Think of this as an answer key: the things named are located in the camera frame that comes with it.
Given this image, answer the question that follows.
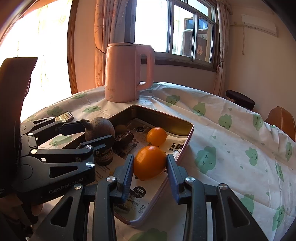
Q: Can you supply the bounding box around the right pink curtain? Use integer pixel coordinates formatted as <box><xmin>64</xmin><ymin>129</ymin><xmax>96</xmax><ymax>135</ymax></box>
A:
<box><xmin>213</xmin><ymin>0</ymin><xmax>233</xmax><ymax>96</ymax></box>

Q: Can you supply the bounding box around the pink curtain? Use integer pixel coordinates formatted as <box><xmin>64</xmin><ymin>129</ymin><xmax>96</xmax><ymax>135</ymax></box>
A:
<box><xmin>94</xmin><ymin>0</ymin><xmax>128</xmax><ymax>87</ymax></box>
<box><xmin>213</xmin><ymin>0</ymin><xmax>233</xmax><ymax>96</ymax></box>

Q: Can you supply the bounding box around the smooth round orange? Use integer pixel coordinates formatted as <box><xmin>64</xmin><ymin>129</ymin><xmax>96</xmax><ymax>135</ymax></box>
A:
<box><xmin>147</xmin><ymin>127</ymin><xmax>167</xmax><ymax>147</ymax></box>

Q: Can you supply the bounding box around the left hand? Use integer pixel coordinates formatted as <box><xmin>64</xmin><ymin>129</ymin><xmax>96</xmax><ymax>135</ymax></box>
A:
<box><xmin>1</xmin><ymin>194</ymin><xmax>44</xmax><ymax>237</ymax></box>

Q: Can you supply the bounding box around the brown pear-shaped fruit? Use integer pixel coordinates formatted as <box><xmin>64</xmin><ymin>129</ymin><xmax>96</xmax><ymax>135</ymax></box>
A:
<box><xmin>80</xmin><ymin>117</ymin><xmax>115</xmax><ymax>141</ymax></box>

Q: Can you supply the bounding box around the white wall air conditioner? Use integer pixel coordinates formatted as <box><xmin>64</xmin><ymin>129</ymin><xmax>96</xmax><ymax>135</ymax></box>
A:
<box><xmin>241</xmin><ymin>14</ymin><xmax>278</xmax><ymax>37</ymax></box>

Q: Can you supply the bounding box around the printed paper in tin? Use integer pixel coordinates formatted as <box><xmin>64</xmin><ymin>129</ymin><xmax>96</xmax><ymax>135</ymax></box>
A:
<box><xmin>95</xmin><ymin>118</ymin><xmax>193</xmax><ymax>226</ymax></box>

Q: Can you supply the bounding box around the black round stool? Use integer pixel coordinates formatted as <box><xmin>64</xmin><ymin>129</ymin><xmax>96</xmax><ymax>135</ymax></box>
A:
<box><xmin>225</xmin><ymin>90</ymin><xmax>255</xmax><ymax>110</ymax></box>

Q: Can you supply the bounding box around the yellow-brown longan fruit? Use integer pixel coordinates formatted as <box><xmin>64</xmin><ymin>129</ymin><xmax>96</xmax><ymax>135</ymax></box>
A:
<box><xmin>114</xmin><ymin>124</ymin><xmax>128</xmax><ymax>136</ymax></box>

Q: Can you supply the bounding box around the black phone on table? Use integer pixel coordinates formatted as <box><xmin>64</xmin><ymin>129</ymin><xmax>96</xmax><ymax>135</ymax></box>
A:
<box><xmin>55</xmin><ymin>111</ymin><xmax>74</xmax><ymax>123</ymax></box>

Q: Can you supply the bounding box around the dark chocolate pastry front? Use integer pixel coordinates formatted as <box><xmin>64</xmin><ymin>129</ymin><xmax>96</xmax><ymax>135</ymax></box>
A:
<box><xmin>114</xmin><ymin>131</ymin><xmax>134</xmax><ymax>150</ymax></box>

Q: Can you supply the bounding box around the chocolate-coated cake roll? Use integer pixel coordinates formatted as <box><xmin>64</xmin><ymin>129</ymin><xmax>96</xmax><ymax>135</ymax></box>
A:
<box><xmin>93</xmin><ymin>144</ymin><xmax>113</xmax><ymax>166</ymax></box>

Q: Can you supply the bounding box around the pink electric kettle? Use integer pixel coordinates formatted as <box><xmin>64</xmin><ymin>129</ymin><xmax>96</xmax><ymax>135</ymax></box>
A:
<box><xmin>105</xmin><ymin>43</ymin><xmax>155</xmax><ymax>103</ymax></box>

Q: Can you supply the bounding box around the brown leather chair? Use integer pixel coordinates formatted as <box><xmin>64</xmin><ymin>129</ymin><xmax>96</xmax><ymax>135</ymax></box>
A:
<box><xmin>265</xmin><ymin>106</ymin><xmax>296</xmax><ymax>141</ymax></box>

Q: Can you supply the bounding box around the small orange kumquat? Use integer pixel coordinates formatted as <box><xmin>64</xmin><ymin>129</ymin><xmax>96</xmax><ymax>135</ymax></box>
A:
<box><xmin>133</xmin><ymin>146</ymin><xmax>167</xmax><ymax>181</ymax></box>

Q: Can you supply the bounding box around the wooden-framed window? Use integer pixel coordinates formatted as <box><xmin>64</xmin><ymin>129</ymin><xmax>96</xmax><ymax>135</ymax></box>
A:
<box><xmin>125</xmin><ymin>1</ymin><xmax>219</xmax><ymax>71</ymax></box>

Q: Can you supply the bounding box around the layered cake slice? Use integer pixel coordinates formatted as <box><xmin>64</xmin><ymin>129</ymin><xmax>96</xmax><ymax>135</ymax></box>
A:
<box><xmin>114</xmin><ymin>182</ymin><xmax>135</xmax><ymax>214</ymax></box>

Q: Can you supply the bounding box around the white green-cloud tablecloth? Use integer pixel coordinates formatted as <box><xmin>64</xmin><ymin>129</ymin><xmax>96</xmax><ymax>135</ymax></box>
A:
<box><xmin>21</xmin><ymin>82</ymin><xmax>295</xmax><ymax>240</ymax></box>

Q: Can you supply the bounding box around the pink rectangular tin box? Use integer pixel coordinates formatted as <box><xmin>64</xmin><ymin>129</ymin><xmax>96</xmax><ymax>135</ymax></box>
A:
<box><xmin>95</xmin><ymin>105</ymin><xmax>194</xmax><ymax>226</ymax></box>

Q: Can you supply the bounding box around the left pink curtain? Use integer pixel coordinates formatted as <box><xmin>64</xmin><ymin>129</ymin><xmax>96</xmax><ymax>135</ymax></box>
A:
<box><xmin>94</xmin><ymin>0</ymin><xmax>128</xmax><ymax>87</ymax></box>

